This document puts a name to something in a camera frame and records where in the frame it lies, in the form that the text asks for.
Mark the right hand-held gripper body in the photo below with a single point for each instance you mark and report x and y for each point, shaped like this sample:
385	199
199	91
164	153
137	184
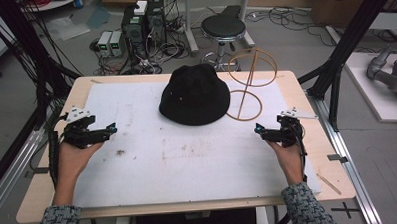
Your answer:
291	128

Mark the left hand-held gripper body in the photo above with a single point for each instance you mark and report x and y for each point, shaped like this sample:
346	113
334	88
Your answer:
77	131

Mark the person's left hand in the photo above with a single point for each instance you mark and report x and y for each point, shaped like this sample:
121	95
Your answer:
73	163

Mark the person's right hand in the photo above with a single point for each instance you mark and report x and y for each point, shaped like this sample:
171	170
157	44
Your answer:
288	162

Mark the thin wooden stick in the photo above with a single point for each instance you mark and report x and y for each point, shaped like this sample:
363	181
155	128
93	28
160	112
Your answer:
329	184

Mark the black bucket hat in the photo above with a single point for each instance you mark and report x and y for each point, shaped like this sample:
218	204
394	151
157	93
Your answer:
194	95

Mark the grey bench power supply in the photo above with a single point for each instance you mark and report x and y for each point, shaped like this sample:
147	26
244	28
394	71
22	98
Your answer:
104	44
116	44

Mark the white board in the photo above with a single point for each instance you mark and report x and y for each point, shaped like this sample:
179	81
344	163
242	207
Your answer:
369	96

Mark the white foam mat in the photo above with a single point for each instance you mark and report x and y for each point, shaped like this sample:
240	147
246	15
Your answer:
188	165

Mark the black computer tower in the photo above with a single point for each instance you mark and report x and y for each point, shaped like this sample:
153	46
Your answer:
156	21
133	31

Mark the black round stool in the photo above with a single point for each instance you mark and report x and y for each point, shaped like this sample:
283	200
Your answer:
223	27

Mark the white box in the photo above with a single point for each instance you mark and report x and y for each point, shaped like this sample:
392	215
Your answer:
141	8

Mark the white desk leg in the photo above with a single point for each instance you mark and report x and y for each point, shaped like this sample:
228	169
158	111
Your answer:
190	25

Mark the cardboard box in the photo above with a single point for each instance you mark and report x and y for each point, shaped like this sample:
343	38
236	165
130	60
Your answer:
343	3

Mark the aluminium rail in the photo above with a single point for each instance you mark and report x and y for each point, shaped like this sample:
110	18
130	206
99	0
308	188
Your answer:
345	160
11	165

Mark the black frame post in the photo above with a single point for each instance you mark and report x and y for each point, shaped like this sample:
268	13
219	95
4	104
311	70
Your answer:
347	43
34	47

